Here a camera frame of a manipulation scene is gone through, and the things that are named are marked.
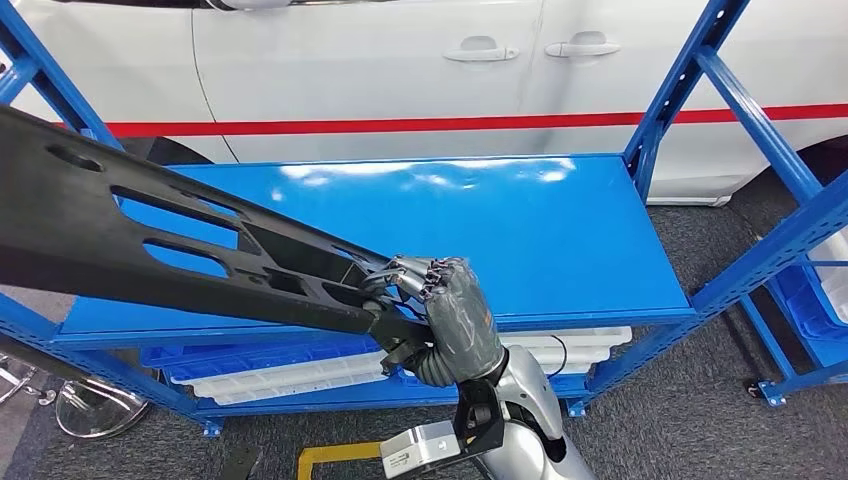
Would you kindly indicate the white car red stripe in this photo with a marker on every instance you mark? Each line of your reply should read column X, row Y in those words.
column 331, row 66

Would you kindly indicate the white plastic bin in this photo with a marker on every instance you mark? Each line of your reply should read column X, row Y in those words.
column 836, row 285
column 583, row 336
column 583, row 356
column 298, row 394
column 298, row 378

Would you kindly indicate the blue metal shelf rack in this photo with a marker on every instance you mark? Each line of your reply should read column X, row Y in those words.
column 497, row 232
column 772, row 392

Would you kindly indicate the black camera bracket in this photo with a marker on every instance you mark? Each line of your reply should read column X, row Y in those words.
column 480, row 417

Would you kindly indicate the chrome chair base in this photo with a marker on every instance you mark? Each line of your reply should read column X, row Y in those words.
column 46, row 397

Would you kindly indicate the black plastic plate frame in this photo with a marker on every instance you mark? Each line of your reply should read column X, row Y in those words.
column 66, row 232

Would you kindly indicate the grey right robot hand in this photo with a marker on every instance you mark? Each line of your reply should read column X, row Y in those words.
column 464, row 318

